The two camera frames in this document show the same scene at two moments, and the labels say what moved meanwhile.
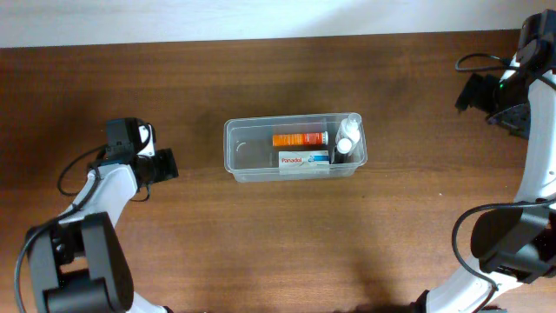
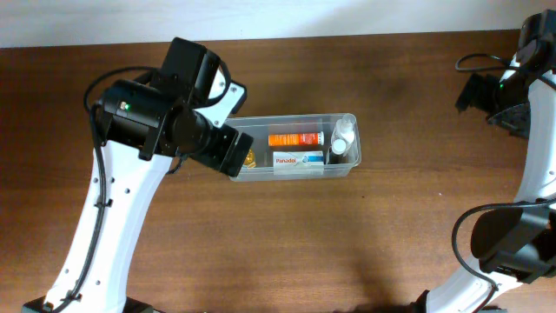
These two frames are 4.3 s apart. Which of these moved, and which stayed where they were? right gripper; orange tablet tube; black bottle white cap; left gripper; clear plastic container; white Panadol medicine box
Moved: black bottle white cap; white Panadol medicine box; left gripper
Stayed: orange tablet tube; right gripper; clear plastic container
